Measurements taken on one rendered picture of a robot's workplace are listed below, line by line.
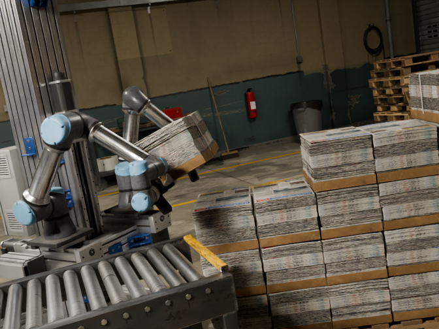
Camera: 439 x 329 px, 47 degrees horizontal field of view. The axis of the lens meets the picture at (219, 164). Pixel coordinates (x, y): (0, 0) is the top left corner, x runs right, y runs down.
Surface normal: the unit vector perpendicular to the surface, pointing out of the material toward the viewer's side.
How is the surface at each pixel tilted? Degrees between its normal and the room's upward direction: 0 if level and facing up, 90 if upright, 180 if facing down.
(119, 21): 90
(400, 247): 90
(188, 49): 90
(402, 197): 89
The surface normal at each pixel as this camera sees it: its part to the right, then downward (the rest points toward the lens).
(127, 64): 0.34, 0.10
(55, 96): -0.55, 0.22
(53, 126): -0.31, 0.11
